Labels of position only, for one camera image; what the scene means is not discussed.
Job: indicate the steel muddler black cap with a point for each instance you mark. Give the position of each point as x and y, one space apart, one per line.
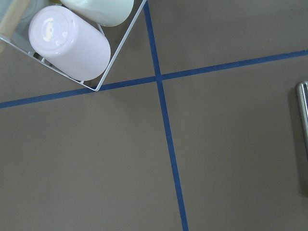
302 98

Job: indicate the cream white plastic cup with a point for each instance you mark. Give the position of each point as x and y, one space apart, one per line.
107 13

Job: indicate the pink plastic cup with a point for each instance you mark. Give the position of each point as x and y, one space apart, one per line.
69 43

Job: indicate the white wire cup rack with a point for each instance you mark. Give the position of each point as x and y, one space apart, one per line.
20 41

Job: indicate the wooden rack handle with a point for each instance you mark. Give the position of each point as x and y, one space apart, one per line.
12 17

